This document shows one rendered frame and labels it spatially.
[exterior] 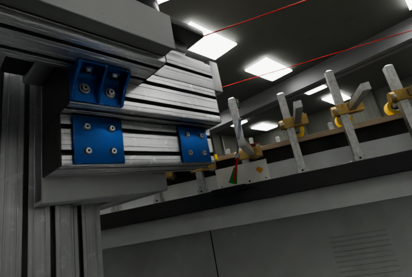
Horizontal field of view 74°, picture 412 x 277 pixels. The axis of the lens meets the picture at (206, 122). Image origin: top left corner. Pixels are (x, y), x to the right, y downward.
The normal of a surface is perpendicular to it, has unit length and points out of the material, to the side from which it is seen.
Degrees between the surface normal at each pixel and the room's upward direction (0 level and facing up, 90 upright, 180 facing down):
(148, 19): 90
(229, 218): 90
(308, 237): 90
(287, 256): 90
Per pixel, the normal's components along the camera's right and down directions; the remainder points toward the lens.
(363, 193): -0.29, -0.24
